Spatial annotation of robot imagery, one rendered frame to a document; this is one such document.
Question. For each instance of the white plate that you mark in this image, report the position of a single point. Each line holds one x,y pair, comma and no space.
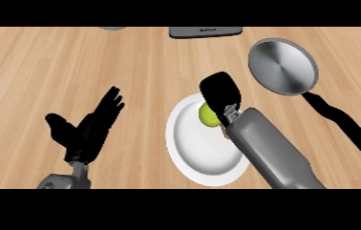
202,148

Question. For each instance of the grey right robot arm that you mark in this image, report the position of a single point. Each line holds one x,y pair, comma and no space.
270,151

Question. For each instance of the green pear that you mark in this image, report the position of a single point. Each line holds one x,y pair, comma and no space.
208,115

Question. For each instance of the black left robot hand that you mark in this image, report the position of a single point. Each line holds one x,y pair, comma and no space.
90,129

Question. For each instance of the grey round object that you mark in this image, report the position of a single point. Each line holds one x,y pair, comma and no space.
113,28

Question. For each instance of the dark grey flat appliance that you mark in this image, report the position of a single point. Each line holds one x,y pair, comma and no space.
205,32

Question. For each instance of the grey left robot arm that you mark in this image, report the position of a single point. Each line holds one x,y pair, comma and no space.
70,178

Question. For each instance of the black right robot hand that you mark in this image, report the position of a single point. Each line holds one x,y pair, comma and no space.
220,92

